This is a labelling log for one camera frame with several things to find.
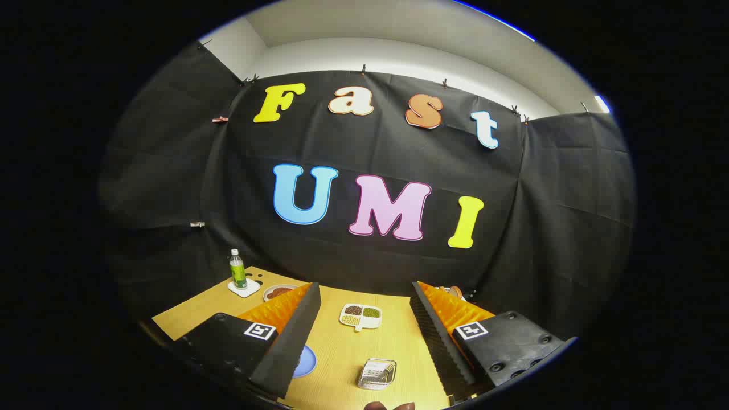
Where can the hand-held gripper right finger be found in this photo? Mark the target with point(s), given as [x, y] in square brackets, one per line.
[438, 341]

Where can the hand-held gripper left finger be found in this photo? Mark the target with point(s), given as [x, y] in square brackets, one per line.
[290, 341]

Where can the blue plate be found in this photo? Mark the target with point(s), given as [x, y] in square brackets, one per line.
[306, 361]

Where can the plate of food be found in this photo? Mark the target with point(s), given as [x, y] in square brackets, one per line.
[278, 292]

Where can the brown bread slice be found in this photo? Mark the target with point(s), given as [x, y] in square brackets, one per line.
[455, 291]

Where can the white square coaster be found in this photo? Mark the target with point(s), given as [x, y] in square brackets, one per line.
[249, 290]

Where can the white divided bean tray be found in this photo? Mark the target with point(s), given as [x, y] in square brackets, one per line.
[360, 319]

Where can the perforated metal basket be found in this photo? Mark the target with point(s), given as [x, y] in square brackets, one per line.
[373, 378]

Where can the green drink bottle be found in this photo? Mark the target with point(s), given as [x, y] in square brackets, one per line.
[238, 273]

